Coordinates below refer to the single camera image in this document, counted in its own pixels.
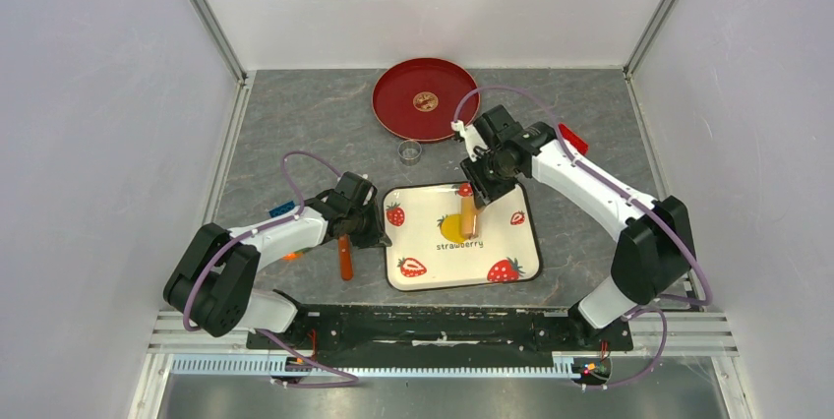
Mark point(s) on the round red tray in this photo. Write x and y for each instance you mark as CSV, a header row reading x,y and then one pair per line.
x,y
417,99

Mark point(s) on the round metal cookie cutter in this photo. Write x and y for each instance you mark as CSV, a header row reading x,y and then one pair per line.
x,y
409,152

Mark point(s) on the white strawberry tray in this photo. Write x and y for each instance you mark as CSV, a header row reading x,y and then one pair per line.
x,y
420,258

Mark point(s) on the red toy block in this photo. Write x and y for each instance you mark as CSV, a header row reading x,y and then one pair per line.
x,y
579,144

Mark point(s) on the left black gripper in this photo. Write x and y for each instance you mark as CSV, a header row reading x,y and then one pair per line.
x,y
375,234

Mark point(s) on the yellow dough lump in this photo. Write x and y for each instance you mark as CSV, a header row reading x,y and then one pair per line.
x,y
451,228

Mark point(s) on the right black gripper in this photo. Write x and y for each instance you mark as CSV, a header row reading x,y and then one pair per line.
x,y
485,193

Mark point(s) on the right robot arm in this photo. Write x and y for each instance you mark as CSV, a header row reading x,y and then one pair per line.
x,y
654,246

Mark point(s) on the blue toy brick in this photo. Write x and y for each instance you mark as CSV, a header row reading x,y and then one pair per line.
x,y
282,210

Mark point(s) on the metal spatula orange handle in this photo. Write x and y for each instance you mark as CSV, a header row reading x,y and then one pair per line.
x,y
345,258

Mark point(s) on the wooden roller with handle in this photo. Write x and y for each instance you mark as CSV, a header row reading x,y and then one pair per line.
x,y
469,216

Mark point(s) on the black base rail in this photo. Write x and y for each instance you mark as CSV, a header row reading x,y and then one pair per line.
x,y
385,336

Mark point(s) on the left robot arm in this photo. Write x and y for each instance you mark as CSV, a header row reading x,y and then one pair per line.
x,y
213,284

